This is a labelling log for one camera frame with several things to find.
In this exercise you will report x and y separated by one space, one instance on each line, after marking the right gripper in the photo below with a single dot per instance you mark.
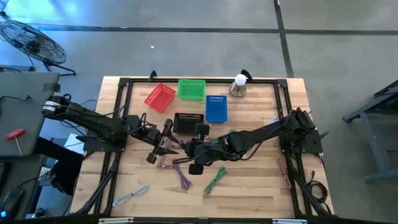
199 150

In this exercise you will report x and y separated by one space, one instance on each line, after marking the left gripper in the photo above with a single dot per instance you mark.
152 135

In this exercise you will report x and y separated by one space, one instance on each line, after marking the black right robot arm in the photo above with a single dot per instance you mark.
264 132

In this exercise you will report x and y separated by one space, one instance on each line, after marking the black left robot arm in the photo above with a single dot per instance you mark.
93 119

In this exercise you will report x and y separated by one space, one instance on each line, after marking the black plastic basket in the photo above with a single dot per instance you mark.
188 123

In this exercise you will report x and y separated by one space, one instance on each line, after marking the red plastic basket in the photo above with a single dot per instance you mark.
159 97

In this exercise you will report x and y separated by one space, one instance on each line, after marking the blue plastic basket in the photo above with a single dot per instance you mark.
216 109

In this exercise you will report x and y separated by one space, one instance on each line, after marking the green plastic basket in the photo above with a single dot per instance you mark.
191 89

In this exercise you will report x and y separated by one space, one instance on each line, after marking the black clamp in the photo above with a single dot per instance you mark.
152 74
247 74

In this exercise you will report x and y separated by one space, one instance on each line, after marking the white bulb on silver base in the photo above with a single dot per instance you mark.
240 81

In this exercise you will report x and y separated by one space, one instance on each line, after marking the grey desk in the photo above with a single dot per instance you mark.
18 115

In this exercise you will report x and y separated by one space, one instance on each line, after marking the black floor fan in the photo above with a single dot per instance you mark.
32 42

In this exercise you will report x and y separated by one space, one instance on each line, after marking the black computer mouse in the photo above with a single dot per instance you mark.
11 199

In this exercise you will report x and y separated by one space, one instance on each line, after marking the grey metal cart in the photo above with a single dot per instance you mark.
370 124

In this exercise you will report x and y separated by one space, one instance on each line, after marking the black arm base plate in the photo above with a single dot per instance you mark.
306 143
104 145

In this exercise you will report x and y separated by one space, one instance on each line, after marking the black aluminium table frame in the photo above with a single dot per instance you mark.
202 80

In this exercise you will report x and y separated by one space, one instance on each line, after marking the silver metal bracket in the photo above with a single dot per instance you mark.
289 221
115 220

